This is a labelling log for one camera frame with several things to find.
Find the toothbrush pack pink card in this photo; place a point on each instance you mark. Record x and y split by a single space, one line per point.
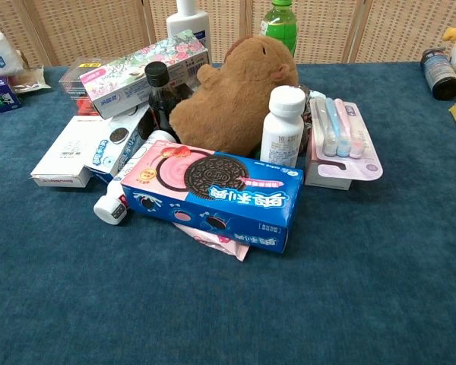
342 137

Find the clear plastic snack wrapper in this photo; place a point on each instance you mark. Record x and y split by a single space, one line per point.
28 78

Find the dark soy sauce bottle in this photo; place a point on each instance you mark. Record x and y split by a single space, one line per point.
160 95

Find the floral tissue box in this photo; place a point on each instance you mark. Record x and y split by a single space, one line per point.
137 80

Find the plain white cardboard box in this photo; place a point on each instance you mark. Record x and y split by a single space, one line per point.
68 152

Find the dark blue labelled bottle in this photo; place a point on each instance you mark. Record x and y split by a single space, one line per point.
440 74

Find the green plastic drink bottle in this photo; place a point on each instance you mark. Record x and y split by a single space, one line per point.
279 26

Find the white lotion bottle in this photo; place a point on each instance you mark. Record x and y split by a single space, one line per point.
190 23

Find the white box under toothbrushes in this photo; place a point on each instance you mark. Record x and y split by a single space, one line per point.
327 178

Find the white bottle lying down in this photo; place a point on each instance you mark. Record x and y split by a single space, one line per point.
114 201

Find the white tissue pack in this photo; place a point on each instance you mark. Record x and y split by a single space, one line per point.
0 57

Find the clear plastic box red items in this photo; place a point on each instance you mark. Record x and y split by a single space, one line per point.
78 91

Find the brown capybara plush toy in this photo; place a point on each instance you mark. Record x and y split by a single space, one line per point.
235 102

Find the blue pink Oreo box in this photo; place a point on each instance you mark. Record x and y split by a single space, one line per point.
228 201

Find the blue carpet table cover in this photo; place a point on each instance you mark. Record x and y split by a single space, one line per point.
228 296

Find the pink snack packet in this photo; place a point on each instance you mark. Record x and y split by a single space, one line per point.
220 243

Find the white blue Oreo box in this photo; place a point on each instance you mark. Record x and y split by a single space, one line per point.
118 148

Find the woven rattan folding screen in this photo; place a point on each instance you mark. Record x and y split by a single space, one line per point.
99 30

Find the purple green Darlie box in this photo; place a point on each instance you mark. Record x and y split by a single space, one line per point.
0 97

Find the white pill bottle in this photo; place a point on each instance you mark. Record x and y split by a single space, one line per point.
282 129

